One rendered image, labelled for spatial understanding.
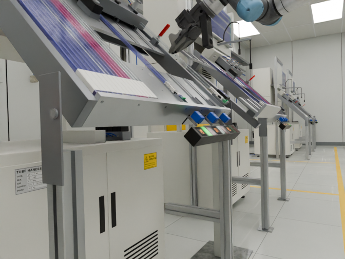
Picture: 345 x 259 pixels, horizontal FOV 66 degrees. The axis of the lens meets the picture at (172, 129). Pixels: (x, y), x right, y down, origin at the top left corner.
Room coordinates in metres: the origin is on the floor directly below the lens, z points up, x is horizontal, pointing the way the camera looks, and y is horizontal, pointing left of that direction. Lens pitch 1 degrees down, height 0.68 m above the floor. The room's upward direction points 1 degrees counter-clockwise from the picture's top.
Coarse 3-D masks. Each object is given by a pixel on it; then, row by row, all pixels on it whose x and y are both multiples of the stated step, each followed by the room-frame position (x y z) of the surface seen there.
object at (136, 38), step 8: (72, 0) 0.89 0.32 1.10; (80, 8) 0.87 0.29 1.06; (88, 16) 0.85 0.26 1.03; (104, 16) 0.99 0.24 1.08; (96, 24) 0.84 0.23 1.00; (104, 24) 0.90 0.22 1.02; (112, 24) 0.98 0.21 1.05; (120, 24) 1.06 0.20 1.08; (104, 32) 0.85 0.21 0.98; (112, 32) 0.89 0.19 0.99; (120, 32) 0.95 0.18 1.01; (128, 32) 1.02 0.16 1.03; (136, 32) 1.11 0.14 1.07; (104, 40) 0.92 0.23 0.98; (112, 40) 0.98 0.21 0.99; (120, 40) 1.04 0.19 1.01; (128, 40) 0.94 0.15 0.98; (136, 40) 1.00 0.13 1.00; (144, 40) 1.11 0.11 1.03; (128, 48) 1.03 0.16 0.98; (136, 48) 1.10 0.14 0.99; (144, 48) 1.03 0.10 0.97; (152, 48) 1.07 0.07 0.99
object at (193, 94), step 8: (128, 64) 0.73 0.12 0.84; (136, 72) 0.71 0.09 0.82; (144, 72) 0.76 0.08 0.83; (152, 72) 0.81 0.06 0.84; (160, 72) 0.87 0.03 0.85; (144, 80) 0.71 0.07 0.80; (152, 80) 0.75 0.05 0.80; (160, 80) 0.79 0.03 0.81; (168, 80) 0.86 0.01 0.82; (176, 80) 0.91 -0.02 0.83; (184, 80) 1.00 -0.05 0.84; (152, 88) 0.70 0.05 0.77; (160, 88) 0.74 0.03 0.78; (168, 88) 0.78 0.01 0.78; (176, 88) 0.84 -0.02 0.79; (184, 88) 0.90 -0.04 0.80; (192, 88) 0.97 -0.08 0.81; (200, 88) 1.06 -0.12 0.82; (160, 96) 0.69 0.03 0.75; (168, 96) 0.73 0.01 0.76; (176, 96) 0.76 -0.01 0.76; (184, 96) 0.83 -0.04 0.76; (192, 96) 0.88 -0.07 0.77; (200, 96) 0.96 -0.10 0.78; (208, 96) 1.05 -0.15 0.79; (208, 104) 0.94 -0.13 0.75; (216, 104) 1.02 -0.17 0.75
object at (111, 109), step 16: (96, 96) 0.44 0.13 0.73; (112, 96) 0.46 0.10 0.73; (128, 96) 0.50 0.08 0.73; (96, 112) 0.46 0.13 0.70; (112, 112) 0.49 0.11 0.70; (128, 112) 0.53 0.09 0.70; (144, 112) 0.57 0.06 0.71; (160, 112) 0.62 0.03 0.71; (176, 112) 0.68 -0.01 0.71; (192, 112) 0.75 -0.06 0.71; (208, 112) 0.85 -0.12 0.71; (224, 112) 0.96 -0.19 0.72
